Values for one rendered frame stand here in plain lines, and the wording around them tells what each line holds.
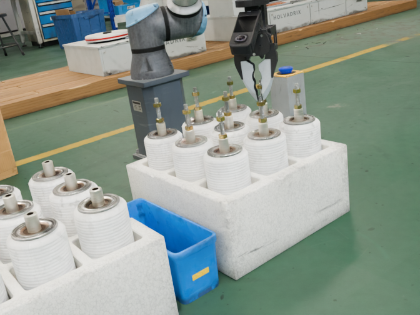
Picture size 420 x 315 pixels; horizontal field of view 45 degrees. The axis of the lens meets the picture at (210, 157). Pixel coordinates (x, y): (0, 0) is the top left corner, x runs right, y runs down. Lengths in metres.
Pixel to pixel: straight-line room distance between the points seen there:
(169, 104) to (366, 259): 0.90
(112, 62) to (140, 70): 1.56
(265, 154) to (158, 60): 0.73
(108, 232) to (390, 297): 0.53
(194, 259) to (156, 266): 0.10
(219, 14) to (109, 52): 1.11
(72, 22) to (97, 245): 4.88
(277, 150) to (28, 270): 0.56
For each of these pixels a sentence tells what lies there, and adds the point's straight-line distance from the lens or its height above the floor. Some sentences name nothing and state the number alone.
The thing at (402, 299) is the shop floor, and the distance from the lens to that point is 1.04.
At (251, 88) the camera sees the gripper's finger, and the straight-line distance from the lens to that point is 1.12.
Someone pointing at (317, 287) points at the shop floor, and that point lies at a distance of 1.07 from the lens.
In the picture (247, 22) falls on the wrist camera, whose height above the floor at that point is 0.50.
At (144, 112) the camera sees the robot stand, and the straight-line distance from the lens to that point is 1.76.
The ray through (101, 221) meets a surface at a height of 0.24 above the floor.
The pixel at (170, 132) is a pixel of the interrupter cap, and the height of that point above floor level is 0.25.
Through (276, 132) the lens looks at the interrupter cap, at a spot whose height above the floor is 0.25.
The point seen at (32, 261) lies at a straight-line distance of 0.88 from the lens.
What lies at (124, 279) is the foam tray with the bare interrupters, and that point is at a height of 0.14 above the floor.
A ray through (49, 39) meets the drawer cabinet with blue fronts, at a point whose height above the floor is 0.08.
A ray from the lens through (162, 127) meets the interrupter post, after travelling 1.25.
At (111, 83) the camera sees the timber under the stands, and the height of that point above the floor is 0.04.
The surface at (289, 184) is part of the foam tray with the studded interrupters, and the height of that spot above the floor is 0.15.
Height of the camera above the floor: 0.61
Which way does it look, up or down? 20 degrees down
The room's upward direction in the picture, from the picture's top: 8 degrees counter-clockwise
